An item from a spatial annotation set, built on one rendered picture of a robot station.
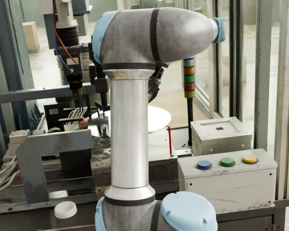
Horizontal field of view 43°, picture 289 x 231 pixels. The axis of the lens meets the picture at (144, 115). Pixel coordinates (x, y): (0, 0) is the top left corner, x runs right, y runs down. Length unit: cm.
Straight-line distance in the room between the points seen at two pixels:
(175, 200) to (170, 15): 39
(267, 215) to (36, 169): 77
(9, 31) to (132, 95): 113
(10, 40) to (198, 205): 128
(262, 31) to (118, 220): 69
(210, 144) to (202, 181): 23
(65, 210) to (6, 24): 95
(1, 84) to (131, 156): 116
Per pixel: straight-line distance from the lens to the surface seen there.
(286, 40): 108
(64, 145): 122
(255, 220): 130
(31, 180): 129
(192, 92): 151
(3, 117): 191
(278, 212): 132
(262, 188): 118
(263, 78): 120
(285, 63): 110
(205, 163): 112
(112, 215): 83
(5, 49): 186
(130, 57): 78
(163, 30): 76
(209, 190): 113
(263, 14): 116
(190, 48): 79
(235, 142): 133
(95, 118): 143
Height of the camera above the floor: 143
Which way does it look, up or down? 20 degrees down
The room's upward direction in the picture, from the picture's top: 5 degrees counter-clockwise
